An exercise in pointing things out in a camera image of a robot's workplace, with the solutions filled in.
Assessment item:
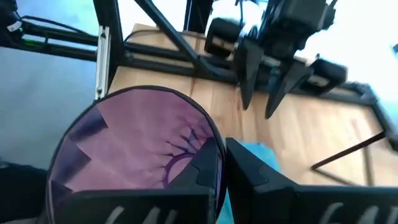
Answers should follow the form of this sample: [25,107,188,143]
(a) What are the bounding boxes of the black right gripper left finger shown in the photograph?
[40,136,225,224]

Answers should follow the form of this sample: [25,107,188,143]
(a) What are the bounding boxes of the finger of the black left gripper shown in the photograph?
[234,39,266,111]
[265,60,314,119]

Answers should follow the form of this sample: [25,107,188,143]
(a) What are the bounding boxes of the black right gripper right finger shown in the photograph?
[225,137,398,224]

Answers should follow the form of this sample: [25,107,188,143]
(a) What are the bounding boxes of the purple translucent tumbler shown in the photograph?
[45,85,227,224]

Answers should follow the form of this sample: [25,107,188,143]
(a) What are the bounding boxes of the teal microfibre cloth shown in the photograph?
[216,142,282,224]

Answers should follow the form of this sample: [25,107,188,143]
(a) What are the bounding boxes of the black metal table frame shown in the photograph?
[0,0,398,147]

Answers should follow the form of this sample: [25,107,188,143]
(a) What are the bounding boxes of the silver bracket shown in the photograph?
[95,26,112,101]

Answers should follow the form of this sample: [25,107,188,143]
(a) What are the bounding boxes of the black cable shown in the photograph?
[20,14,96,35]

